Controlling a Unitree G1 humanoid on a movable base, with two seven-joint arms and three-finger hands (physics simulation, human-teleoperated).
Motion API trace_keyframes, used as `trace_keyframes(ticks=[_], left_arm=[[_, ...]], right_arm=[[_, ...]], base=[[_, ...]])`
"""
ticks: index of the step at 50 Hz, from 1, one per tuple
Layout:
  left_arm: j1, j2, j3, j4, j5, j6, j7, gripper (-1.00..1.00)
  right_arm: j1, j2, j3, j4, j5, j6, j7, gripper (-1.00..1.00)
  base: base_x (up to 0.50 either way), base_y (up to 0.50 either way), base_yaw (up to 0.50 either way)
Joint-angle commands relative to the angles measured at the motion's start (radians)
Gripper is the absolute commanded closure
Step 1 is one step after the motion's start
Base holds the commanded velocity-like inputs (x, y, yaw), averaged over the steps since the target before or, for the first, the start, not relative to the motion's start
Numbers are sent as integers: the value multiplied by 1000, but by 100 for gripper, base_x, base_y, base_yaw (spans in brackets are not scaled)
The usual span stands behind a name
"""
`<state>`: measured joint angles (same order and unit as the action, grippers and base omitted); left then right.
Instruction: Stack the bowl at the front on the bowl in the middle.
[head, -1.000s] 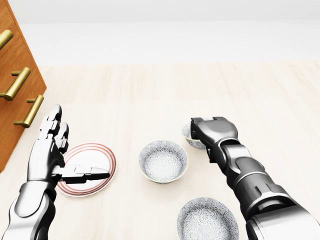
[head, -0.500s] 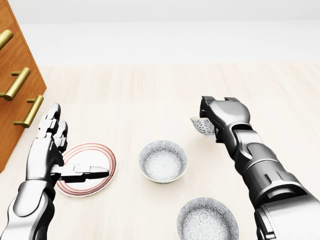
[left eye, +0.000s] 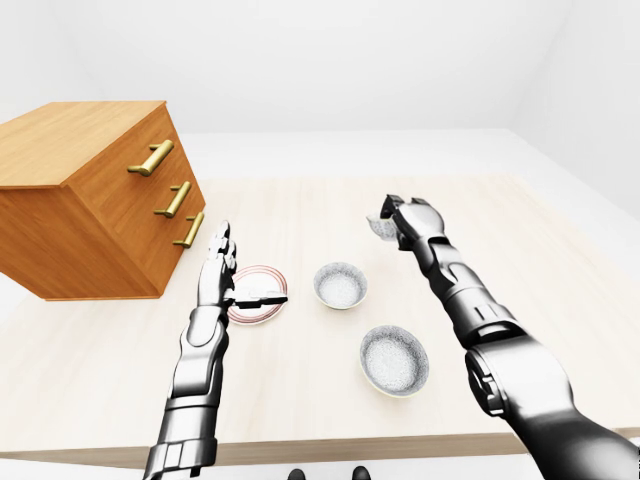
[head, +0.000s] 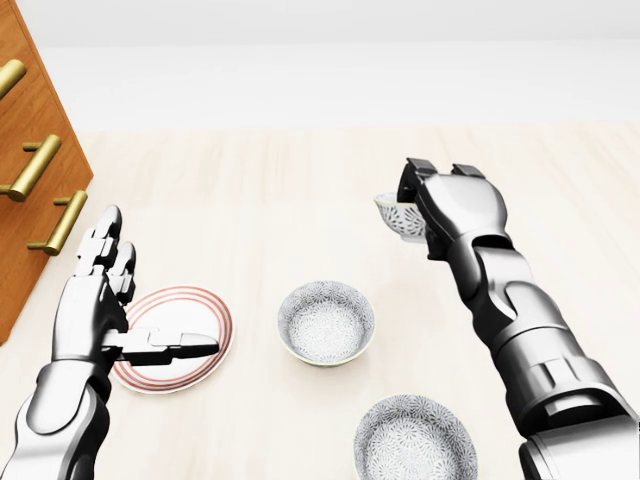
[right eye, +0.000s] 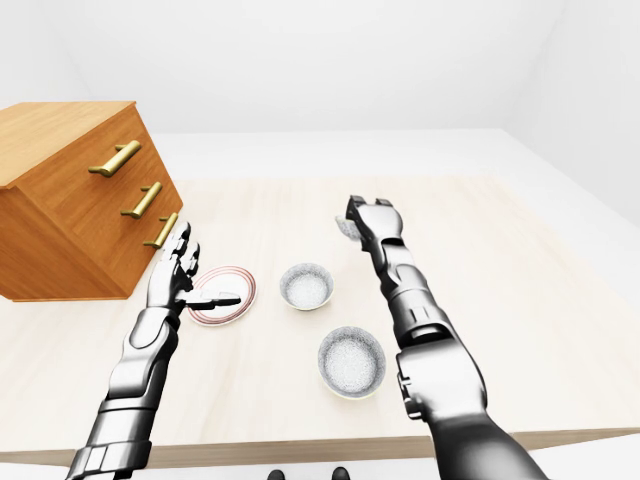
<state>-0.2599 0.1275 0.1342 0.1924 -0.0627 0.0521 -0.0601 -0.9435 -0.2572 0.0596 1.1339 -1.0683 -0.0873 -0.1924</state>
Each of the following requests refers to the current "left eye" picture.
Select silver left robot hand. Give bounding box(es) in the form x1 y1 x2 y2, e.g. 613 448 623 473
197 220 290 311

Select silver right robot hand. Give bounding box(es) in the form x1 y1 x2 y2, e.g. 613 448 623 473
379 193 448 252

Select speckled patterned bowl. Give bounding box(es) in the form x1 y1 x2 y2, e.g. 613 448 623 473
366 212 402 242
313 261 369 310
359 324 431 400

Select white plate with red rings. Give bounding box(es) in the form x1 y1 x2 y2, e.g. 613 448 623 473
227 264 290 326

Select small wooden drawer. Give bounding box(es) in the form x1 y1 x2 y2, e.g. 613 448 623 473
133 176 207 299

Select medium wooden drawer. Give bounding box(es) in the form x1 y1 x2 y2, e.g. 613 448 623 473
99 144 198 271

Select large wooden drawer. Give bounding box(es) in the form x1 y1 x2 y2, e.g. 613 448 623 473
59 102 184 233

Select wooden cabinet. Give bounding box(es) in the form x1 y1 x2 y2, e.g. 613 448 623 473
0 100 207 302

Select short brass drawer handle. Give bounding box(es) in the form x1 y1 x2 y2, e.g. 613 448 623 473
172 211 206 250

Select medium brass drawer handle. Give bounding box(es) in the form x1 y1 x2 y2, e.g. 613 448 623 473
153 180 193 219

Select long brass drawer handle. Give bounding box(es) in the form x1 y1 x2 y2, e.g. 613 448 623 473
126 139 175 178

